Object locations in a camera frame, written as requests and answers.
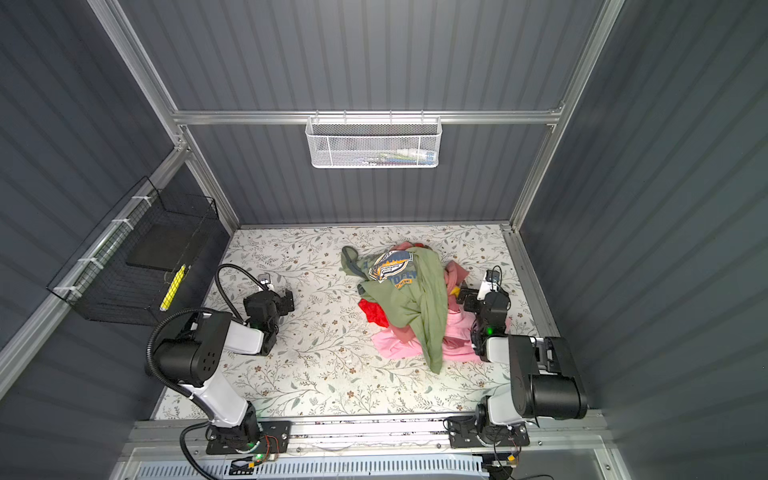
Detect green graphic t-shirt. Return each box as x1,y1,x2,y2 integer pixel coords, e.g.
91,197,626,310
340,246,448,374

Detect floral patterned table mat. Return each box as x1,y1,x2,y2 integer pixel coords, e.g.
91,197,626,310
206,224,536,417

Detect yellow marker pen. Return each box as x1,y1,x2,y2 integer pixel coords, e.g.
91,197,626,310
159,264,187,312

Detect black flat pad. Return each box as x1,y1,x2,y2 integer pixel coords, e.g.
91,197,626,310
126,225,207,272

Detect white ventilated grille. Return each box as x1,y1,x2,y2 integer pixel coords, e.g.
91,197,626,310
134,454,487,480

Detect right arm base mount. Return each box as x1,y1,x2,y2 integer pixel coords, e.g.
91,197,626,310
443,415,530,449

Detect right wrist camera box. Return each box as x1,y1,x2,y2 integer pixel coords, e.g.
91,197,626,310
477,266,502,300

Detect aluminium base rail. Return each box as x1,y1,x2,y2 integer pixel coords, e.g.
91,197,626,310
119,410,614,461

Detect left black corrugated cable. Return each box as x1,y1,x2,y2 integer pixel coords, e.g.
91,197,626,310
145,263,265,385

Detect pens in white basket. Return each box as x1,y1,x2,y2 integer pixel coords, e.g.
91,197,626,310
353,148,438,167

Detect black wire basket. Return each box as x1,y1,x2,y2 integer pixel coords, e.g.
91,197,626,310
47,179,221,326

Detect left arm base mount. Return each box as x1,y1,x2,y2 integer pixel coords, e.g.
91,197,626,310
206,421,293,455

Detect bright red cloth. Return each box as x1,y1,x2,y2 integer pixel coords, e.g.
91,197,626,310
358,299,390,328

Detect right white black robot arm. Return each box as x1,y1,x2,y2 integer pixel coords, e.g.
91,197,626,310
454,287,589,448

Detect light pink cloth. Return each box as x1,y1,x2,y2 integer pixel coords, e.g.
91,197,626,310
372,306,510,364

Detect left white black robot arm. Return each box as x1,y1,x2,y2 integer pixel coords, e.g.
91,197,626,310
145,290,295,453

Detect white wire mesh basket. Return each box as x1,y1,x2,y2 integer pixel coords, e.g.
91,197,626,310
305,117,443,169

